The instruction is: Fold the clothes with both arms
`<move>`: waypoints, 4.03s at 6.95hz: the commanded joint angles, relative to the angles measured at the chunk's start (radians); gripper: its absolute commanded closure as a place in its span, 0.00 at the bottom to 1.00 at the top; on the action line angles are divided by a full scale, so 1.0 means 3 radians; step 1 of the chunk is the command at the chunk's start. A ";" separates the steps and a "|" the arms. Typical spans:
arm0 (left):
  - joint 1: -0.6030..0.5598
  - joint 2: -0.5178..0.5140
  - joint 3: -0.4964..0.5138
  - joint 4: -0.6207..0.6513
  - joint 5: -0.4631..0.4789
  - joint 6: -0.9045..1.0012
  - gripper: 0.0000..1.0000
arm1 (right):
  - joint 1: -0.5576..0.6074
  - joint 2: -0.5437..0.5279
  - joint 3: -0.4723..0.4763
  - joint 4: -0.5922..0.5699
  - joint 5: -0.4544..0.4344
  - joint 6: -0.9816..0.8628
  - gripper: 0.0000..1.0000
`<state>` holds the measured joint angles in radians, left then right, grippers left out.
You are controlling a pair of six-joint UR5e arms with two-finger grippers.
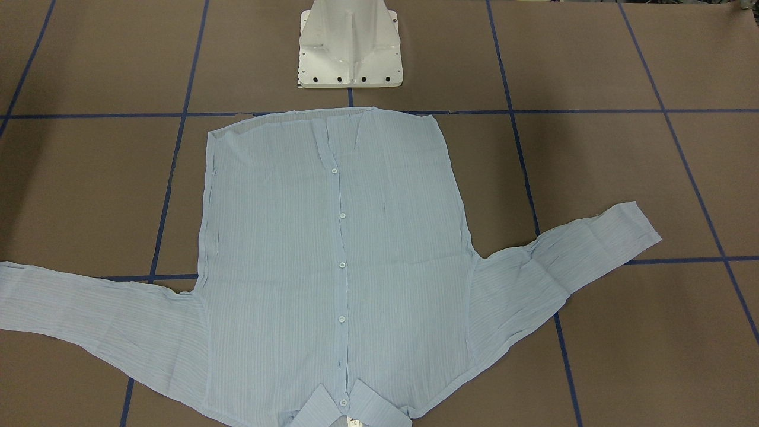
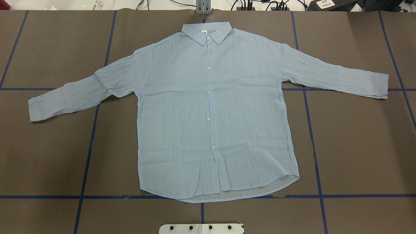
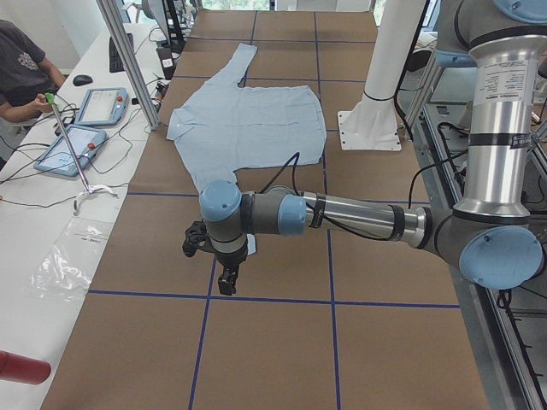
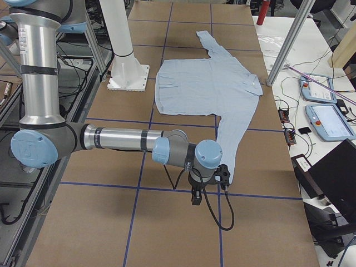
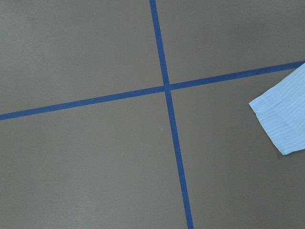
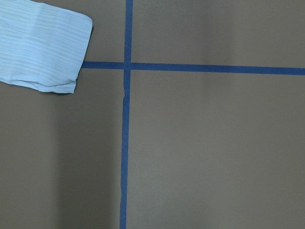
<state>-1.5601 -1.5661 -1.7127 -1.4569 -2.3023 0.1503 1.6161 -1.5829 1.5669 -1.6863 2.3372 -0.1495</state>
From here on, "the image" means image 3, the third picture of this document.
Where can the person in dark shirt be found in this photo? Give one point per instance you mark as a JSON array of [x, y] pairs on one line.
[[27, 75]]

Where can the clear plastic bag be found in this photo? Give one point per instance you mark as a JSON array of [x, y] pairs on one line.
[[66, 272]]

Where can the black computer mouse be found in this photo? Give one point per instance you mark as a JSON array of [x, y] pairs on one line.
[[82, 79]]

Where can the red cylinder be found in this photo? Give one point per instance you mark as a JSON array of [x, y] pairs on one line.
[[22, 369]]

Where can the brown paper table cover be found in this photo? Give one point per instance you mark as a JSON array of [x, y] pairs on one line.
[[326, 320]]

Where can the aluminium frame post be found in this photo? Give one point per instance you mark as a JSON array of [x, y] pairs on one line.
[[112, 18]]

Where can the upper blue teach pendant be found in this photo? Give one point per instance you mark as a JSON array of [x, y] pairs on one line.
[[102, 107]]

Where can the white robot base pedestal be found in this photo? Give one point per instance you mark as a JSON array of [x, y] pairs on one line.
[[372, 123]]

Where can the light blue button-up shirt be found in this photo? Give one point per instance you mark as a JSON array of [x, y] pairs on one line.
[[222, 127]]

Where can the black keyboard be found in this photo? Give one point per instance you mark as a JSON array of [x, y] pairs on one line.
[[115, 62]]

